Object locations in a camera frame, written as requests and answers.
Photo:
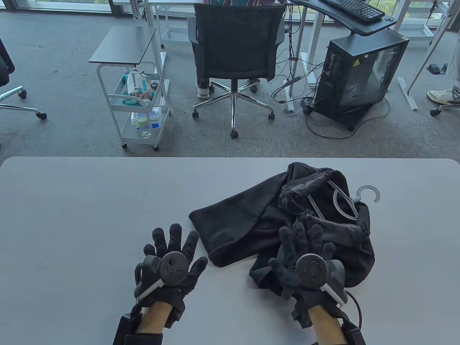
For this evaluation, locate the person's right forearm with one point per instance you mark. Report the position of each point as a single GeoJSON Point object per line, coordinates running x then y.
{"type": "Point", "coordinates": [325, 323]}

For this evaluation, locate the black forearm sensor box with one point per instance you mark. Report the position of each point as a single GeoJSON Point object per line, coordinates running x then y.
{"type": "Point", "coordinates": [125, 327]}
{"type": "Point", "coordinates": [354, 334]}

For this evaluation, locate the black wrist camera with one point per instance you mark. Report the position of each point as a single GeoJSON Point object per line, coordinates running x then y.
{"type": "Point", "coordinates": [301, 314]}
{"type": "Point", "coordinates": [176, 312]}

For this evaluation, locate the person's right hand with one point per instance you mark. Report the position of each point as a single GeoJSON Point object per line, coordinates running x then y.
{"type": "Point", "coordinates": [291, 248]}

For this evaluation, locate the glass jar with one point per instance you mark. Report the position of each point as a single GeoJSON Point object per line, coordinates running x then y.
{"type": "Point", "coordinates": [144, 125]}

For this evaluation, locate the clear container blue lid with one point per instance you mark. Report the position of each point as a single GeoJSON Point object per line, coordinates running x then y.
{"type": "Point", "coordinates": [155, 116]}

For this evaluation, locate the gray hanger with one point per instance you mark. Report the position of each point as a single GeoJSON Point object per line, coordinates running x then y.
{"type": "Point", "coordinates": [378, 194]}

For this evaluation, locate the aluminium frame stand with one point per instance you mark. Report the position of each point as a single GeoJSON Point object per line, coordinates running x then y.
{"type": "Point", "coordinates": [158, 46]}

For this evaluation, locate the black mesh office chair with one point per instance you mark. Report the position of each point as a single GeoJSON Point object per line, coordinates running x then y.
{"type": "Point", "coordinates": [237, 43]}

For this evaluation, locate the white table frame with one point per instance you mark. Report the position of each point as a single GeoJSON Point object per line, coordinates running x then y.
{"type": "Point", "coordinates": [408, 91]}

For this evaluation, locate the black desk with white legs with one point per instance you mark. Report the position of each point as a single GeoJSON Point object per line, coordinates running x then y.
{"type": "Point", "coordinates": [359, 29]}

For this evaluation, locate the black trousers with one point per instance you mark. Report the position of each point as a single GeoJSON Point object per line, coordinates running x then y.
{"type": "Point", "coordinates": [237, 222]}

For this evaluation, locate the black office chair chrome base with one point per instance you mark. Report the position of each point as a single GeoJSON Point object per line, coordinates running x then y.
{"type": "Point", "coordinates": [4, 64]}

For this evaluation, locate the white metal utility cart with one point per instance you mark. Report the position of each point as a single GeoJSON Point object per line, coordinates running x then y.
{"type": "Point", "coordinates": [107, 107]}

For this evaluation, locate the person's left hand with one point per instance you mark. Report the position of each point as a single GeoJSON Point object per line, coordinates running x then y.
{"type": "Point", "coordinates": [188, 251]}

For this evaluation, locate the black computer tower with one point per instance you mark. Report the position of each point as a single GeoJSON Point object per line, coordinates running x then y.
{"type": "Point", "coordinates": [354, 86]}

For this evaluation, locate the black keyboard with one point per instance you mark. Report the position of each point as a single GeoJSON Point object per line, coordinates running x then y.
{"type": "Point", "coordinates": [355, 9]}

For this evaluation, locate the office chair caster base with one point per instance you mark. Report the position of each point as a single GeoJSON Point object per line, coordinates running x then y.
{"type": "Point", "coordinates": [436, 111]}

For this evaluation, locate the clear bag with teal items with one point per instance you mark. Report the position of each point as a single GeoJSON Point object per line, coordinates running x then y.
{"type": "Point", "coordinates": [136, 86]}

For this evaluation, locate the small dark side table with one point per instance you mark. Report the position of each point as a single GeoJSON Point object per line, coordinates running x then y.
{"type": "Point", "coordinates": [124, 45]}

